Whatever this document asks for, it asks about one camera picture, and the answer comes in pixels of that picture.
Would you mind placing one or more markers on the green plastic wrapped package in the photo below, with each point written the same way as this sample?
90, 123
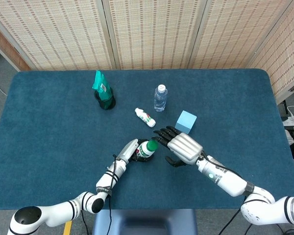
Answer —
100, 83

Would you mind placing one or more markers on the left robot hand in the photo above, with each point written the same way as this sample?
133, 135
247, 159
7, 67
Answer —
127, 150

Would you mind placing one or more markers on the light blue foam cube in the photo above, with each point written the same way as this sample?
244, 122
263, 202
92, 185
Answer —
185, 121

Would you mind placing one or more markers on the green plastic bottle cap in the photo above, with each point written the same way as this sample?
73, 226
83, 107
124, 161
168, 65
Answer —
152, 145

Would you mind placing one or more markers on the small white milk bottle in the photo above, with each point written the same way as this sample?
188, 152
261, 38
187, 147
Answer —
145, 118

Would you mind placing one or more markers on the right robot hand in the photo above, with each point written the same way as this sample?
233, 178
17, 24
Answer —
185, 147

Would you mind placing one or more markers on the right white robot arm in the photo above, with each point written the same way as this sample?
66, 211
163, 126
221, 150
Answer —
230, 183

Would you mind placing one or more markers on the blue table cloth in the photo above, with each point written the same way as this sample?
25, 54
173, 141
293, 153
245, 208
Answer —
51, 134

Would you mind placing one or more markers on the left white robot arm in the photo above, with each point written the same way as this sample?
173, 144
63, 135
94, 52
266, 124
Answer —
107, 178

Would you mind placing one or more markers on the woven bamboo screen panel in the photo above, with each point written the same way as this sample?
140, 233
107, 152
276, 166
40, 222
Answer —
51, 31
152, 31
284, 54
235, 31

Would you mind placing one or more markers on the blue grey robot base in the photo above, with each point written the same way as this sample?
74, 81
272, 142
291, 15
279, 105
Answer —
142, 222

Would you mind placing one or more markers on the clear plastic water bottle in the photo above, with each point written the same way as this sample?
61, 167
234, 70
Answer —
160, 100

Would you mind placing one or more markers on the white AD calcium milk bottle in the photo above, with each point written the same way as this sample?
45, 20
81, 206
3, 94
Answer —
143, 149

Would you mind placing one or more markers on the black mesh pen holder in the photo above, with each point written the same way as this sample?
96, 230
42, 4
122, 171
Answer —
110, 104

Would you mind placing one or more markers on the brown woven screen panel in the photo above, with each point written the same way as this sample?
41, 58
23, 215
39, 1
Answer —
5, 44

